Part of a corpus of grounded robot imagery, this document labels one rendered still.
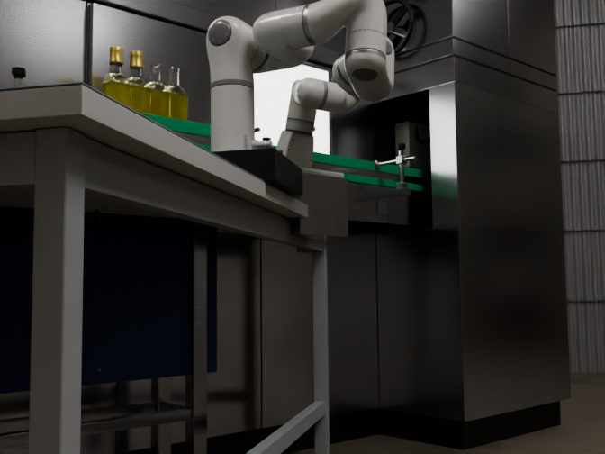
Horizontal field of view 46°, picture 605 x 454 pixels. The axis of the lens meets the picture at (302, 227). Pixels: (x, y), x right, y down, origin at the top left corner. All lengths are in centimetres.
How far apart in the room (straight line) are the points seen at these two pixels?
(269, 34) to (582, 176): 364
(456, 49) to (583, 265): 259
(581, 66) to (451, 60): 261
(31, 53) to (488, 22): 161
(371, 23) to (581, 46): 373
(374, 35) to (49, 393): 97
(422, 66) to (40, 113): 198
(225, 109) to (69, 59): 65
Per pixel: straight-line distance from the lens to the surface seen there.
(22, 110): 81
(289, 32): 151
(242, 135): 151
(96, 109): 80
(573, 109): 502
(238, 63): 155
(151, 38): 216
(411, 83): 265
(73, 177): 83
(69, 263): 81
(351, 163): 234
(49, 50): 204
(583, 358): 491
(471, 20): 270
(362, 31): 148
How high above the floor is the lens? 53
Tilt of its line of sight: 5 degrees up
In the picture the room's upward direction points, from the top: 1 degrees counter-clockwise
